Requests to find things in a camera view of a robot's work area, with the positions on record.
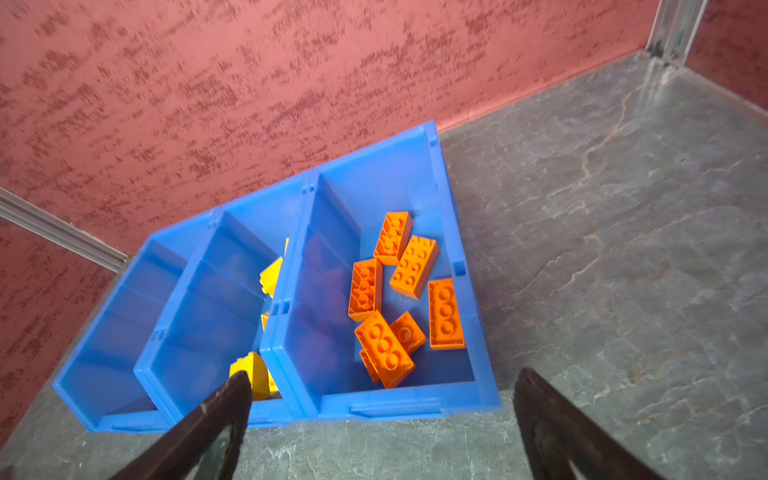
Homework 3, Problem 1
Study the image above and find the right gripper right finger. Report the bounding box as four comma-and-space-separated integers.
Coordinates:
513, 367, 660, 479

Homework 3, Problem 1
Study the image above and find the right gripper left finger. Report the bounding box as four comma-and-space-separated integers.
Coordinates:
113, 372, 252, 479

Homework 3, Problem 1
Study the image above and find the orange lego stack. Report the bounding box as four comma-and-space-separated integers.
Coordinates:
355, 311, 426, 388

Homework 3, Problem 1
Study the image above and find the yellow long lego bottom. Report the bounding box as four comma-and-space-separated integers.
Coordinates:
259, 256, 284, 298

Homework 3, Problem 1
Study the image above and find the blue three-compartment bin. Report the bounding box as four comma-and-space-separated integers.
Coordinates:
53, 122, 502, 434

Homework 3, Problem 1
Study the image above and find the orange lego slanted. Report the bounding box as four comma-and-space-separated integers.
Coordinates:
428, 278, 466, 350

